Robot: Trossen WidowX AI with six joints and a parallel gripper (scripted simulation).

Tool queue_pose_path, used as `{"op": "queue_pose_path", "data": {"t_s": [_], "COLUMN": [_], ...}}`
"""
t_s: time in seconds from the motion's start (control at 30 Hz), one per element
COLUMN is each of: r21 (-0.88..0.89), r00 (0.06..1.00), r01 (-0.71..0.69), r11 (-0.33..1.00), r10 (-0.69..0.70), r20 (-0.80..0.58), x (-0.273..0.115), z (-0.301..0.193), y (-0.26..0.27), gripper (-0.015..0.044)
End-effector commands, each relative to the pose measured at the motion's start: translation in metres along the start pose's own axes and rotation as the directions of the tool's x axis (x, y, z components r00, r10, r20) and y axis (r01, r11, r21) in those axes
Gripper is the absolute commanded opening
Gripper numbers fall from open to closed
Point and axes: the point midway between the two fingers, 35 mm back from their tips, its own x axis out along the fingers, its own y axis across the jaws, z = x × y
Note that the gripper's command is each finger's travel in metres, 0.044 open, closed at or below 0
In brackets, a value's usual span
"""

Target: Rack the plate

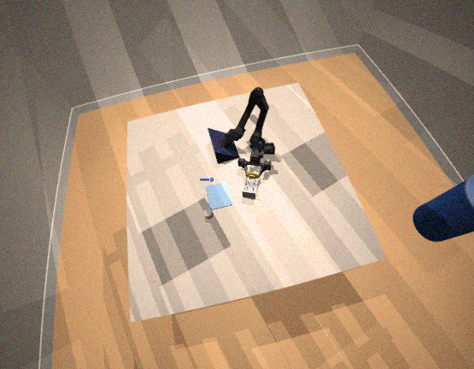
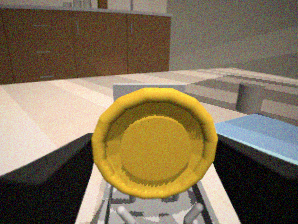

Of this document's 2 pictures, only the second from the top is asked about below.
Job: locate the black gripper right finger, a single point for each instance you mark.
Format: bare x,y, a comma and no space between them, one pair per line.
262,188

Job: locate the yellow plate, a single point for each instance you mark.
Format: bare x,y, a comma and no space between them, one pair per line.
154,143

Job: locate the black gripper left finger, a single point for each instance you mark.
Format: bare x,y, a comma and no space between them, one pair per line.
50,189

